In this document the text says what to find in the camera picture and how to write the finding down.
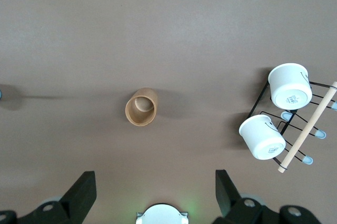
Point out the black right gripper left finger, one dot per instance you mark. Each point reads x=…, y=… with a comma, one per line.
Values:
x=79, y=197

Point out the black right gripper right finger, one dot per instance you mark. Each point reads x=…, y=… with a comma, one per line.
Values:
x=229, y=203

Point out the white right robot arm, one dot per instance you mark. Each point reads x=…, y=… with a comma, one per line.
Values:
x=162, y=214

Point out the white cup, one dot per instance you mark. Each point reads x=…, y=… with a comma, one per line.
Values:
x=289, y=84
x=260, y=137

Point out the brown wooden cylinder holder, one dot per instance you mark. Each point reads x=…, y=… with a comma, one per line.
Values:
x=142, y=118

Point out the brown table mat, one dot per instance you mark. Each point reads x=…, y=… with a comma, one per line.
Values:
x=168, y=37

